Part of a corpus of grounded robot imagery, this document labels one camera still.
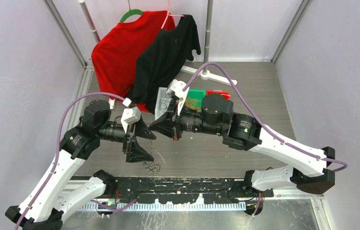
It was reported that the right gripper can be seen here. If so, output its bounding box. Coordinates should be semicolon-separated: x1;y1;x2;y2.
149;98;223;140

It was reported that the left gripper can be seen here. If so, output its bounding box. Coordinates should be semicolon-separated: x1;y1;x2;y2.
97;114;156;162

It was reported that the black thin cable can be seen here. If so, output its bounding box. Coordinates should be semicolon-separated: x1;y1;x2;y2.
158;95;173;113

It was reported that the orange cable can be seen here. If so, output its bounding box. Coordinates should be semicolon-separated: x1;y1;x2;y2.
185;96;203;110

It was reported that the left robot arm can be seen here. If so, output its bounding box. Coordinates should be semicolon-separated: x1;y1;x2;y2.
5;100;156;230

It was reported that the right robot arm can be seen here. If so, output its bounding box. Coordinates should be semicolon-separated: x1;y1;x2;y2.
149;93;335;197

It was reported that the white plastic bin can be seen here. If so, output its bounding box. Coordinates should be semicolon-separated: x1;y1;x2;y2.
154;87;172;120

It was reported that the green plastic bin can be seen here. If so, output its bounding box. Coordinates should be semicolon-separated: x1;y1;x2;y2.
184;89;206;112

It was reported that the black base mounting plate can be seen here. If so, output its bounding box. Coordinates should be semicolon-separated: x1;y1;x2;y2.
99;177;259;205

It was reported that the white clothes rack stand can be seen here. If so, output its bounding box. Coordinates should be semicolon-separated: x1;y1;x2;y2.
107;0;238;110

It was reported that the red plastic bin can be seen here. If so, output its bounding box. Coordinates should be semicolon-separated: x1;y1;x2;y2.
206;90;231;100

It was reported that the black t-shirt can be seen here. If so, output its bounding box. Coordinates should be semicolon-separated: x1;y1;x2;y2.
127;14;201;114

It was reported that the red t-shirt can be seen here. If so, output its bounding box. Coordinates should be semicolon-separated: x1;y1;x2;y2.
91;11;177;99

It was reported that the green clothes hanger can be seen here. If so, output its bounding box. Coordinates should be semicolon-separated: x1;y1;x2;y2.
119;9;143;23

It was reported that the pink clothes hanger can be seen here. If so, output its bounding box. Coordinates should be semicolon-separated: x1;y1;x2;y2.
161;0;185;29

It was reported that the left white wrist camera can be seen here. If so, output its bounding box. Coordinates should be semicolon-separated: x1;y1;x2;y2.
120;98;141;134

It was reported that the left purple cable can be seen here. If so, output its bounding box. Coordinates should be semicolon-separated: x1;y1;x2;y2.
14;92;127;230

